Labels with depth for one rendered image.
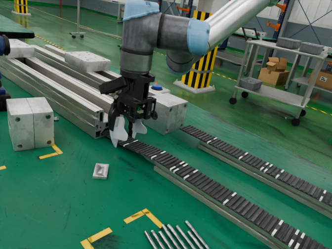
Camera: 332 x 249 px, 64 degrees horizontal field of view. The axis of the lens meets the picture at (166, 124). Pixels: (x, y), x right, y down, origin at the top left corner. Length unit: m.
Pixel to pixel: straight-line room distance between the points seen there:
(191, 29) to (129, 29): 0.13
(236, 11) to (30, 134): 0.61
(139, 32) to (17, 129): 0.35
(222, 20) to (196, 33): 0.18
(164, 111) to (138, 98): 0.18
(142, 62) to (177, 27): 0.11
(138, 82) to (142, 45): 0.08
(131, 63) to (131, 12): 0.11
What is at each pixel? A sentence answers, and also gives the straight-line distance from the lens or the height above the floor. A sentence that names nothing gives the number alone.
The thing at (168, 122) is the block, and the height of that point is 0.82.
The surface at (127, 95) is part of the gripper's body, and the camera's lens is 0.67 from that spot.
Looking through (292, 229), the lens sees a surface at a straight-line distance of 0.57.
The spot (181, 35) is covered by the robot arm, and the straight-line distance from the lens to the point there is 0.60.
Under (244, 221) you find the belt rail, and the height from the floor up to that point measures 0.80.
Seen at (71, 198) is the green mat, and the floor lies 0.78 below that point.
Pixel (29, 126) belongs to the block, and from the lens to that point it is 0.70.
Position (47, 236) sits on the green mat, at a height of 0.78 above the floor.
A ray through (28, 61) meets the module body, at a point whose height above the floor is 0.85.
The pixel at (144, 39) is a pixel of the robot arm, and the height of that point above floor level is 1.07.
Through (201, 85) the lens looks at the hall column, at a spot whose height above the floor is 0.09.
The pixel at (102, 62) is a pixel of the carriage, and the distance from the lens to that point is 1.11.
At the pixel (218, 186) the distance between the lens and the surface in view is 0.60.
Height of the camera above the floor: 1.15
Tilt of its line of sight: 24 degrees down
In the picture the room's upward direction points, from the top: 10 degrees clockwise
